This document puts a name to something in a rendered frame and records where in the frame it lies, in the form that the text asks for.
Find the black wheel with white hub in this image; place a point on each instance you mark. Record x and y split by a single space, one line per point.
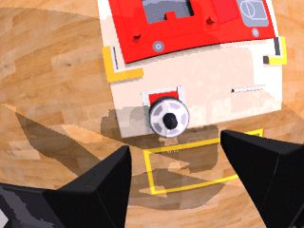
163 105

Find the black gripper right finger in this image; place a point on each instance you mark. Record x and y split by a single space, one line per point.
272 172

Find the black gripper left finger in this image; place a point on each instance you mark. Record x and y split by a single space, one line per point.
97 199

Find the yellow rectangular outline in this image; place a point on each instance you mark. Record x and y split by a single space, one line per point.
180 146

